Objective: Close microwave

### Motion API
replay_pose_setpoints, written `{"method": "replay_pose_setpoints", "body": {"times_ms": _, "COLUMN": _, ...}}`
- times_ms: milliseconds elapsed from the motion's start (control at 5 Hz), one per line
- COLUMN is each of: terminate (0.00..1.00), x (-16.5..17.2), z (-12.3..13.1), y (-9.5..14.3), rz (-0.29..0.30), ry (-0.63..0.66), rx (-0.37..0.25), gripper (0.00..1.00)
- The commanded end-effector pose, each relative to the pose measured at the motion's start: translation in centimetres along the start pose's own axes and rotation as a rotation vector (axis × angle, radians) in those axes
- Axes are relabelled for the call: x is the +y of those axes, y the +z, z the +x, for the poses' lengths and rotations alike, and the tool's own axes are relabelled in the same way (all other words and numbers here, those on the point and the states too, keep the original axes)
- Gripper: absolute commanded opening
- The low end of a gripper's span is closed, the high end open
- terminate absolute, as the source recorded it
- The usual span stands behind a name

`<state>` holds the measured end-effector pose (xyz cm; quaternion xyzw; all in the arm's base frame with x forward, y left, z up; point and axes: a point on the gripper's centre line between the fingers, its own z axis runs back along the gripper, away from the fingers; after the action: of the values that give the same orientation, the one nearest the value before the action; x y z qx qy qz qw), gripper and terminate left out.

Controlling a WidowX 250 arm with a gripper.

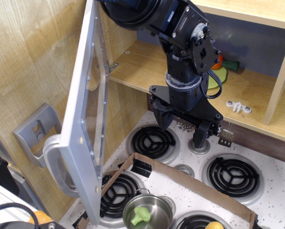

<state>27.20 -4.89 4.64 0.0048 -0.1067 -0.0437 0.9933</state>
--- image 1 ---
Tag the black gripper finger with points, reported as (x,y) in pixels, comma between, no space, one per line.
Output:
(202,132)
(163,115)

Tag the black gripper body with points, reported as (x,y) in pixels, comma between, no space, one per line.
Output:
(203,111)

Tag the grey microwave door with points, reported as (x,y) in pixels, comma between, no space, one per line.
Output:
(75,156)

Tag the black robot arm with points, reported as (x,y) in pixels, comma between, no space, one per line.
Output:
(185,38)

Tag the wooden microwave cabinet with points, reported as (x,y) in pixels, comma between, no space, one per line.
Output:
(143,64)

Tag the round metal strainer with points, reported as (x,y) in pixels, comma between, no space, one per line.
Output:
(185,125)

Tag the small hanging metal grater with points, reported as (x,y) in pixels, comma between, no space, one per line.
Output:
(226,136)

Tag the back left stove burner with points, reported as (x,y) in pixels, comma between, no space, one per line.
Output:
(153,142)

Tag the stove burner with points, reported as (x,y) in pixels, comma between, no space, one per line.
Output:
(122,190)
(236,176)
(153,142)
(198,220)

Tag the white door latch clip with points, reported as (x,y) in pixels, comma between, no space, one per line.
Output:
(237,107)

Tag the brown cardboard barrier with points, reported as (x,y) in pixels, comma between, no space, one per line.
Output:
(190,195)

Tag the orange toy carrot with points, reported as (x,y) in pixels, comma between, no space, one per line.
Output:
(231,65)

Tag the back right stove burner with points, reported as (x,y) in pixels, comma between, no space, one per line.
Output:
(236,176)

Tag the black tape piece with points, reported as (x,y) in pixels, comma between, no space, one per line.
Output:
(142,168)

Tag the front left stove burner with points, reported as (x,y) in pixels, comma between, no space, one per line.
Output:
(122,190)

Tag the stainless steel pot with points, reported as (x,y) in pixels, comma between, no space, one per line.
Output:
(149,211)

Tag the front right stove burner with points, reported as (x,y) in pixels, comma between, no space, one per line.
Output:
(198,220)

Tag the yellow toy fruit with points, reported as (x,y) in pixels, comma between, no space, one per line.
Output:
(214,225)

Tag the green toy broccoli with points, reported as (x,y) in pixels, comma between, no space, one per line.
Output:
(141,214)

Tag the orange toy bread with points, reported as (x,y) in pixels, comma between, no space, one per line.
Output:
(42,217)

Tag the grey wall phone holder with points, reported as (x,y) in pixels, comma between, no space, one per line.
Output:
(30,132)

